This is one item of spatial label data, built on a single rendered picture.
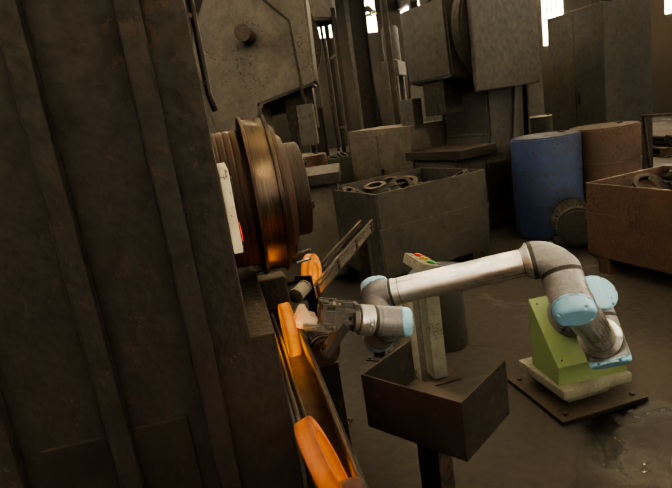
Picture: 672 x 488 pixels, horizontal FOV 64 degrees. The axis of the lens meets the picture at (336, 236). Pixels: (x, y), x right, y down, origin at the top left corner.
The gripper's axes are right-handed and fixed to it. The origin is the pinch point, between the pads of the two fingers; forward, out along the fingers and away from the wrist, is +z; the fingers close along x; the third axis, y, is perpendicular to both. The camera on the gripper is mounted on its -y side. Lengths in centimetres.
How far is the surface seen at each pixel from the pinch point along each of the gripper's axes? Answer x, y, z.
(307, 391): 17.5, -12.1, -3.9
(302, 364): 4.1, -10.6, -4.6
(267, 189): 6.2, 37.8, 10.7
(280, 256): 0.3, 19.2, 4.5
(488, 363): -84, -45, -118
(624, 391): -31, -34, -151
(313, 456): 62, -2, 4
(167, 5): 32, 73, 36
